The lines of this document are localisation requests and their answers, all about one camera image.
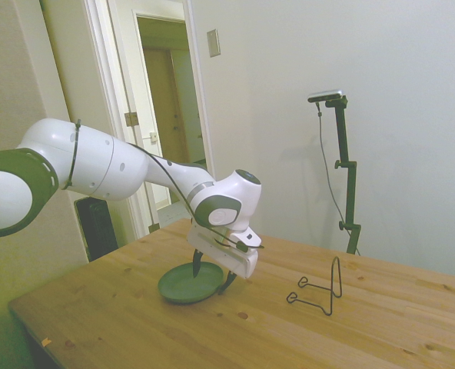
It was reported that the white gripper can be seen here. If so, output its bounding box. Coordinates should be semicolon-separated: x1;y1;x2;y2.
186;226;259;296

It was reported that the green round plate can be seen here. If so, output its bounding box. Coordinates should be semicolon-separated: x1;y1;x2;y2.
157;261;226;306

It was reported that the brown wooden hallway door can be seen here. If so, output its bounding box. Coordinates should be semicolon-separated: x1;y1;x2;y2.
142;47;192;165

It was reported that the white open door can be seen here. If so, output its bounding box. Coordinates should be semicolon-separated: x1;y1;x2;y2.
135;13;173;234

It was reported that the cream closet door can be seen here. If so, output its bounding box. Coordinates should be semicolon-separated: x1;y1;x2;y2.
40;0;136;263

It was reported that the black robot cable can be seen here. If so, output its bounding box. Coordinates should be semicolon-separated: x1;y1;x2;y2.
128;142;266;253

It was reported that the black wire plate stand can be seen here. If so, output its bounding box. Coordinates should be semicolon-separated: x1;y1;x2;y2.
286;255;343;317

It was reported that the black camera stand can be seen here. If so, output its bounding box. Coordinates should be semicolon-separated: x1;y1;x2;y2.
324;96;363;255

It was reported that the black cable tie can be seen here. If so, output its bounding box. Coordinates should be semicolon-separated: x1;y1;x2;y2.
61;119;82;191

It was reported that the camera on black stand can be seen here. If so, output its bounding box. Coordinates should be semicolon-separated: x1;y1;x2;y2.
314;101;361;257

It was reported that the white door frame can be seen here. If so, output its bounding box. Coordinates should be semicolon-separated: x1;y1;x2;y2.
83;0;223;239

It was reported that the silver exterior camera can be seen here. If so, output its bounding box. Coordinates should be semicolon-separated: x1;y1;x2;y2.
307;88;346;104

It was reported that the white wall switch plate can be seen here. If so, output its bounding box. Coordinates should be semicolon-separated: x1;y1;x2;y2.
206;28;221;59

